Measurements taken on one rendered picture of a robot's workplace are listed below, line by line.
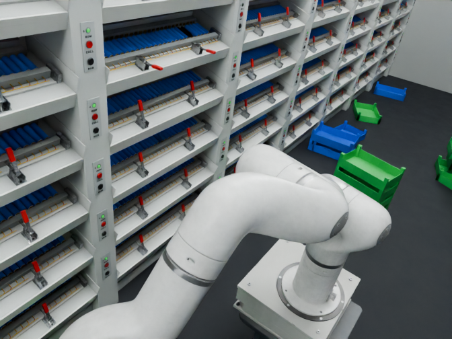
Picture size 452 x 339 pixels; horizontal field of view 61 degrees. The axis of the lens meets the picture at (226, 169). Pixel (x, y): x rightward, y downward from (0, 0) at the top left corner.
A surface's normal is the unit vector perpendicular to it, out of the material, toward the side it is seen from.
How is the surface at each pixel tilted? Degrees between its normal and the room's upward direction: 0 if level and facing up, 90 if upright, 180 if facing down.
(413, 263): 0
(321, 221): 76
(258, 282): 4
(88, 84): 90
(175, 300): 68
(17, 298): 19
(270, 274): 4
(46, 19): 109
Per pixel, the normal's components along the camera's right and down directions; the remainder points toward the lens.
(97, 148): 0.82, 0.40
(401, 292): 0.12, -0.83
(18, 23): 0.73, 0.64
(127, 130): 0.37, -0.66
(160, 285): -0.50, -0.15
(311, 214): 0.12, 0.19
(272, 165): -0.20, -0.58
